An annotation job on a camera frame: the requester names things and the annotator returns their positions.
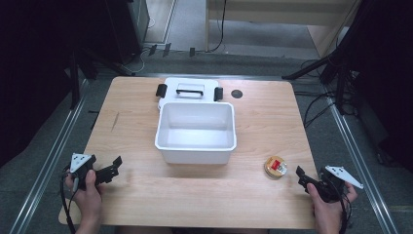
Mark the black tripod stand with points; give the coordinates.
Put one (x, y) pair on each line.
(328, 65)

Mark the black curtain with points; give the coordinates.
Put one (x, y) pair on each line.
(35, 74)
(383, 81)

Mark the person's right hand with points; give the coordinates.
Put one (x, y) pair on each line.
(328, 211)

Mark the black round table grommet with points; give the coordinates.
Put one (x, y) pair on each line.
(236, 94)

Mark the light wooden furniture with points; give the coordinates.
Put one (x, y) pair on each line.
(259, 16)

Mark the round gold tin red label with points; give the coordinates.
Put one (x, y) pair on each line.
(275, 167)

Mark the black metal stand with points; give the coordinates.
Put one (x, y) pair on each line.
(75, 81)

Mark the white box lid black latches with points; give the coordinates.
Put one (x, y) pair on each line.
(190, 89)

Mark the white plastic storage box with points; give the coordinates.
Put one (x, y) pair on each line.
(195, 130)

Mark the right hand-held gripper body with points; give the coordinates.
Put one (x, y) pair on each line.
(336, 182)

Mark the metal floor rail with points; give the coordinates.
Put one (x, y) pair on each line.
(360, 156)
(48, 156)

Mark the person's left hand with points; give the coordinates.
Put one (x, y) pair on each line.
(87, 198)

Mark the dark cabinet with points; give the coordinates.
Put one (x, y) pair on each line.
(130, 29)

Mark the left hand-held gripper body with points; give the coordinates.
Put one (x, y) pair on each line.
(81, 164)

